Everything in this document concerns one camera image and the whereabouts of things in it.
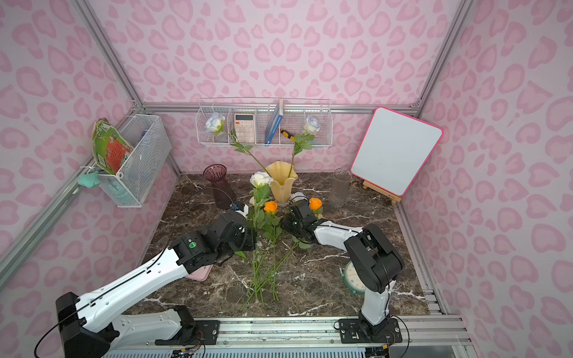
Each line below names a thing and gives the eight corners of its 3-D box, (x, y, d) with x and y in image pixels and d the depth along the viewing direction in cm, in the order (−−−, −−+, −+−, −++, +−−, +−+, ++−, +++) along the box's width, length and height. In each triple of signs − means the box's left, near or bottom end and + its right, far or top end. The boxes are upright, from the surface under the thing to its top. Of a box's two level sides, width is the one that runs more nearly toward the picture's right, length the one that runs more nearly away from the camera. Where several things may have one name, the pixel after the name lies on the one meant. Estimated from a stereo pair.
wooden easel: (360, 189, 115) (362, 183, 112) (362, 186, 116) (364, 180, 113) (397, 205, 108) (400, 199, 105) (398, 201, 110) (402, 195, 106)
